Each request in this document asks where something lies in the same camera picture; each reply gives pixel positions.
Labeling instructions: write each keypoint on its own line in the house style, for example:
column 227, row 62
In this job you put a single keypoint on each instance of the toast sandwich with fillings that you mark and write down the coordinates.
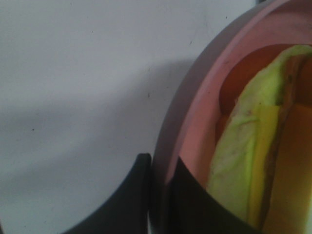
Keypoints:
column 261, row 170

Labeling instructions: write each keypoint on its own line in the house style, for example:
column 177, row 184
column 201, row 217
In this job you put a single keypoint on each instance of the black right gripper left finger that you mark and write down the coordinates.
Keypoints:
column 125, row 212

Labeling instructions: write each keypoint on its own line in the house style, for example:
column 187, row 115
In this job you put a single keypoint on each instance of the pink round plate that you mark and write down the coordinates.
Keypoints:
column 188, row 131

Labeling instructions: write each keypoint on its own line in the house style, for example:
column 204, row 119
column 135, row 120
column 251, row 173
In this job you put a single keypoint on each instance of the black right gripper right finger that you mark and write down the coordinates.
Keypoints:
column 193, row 211

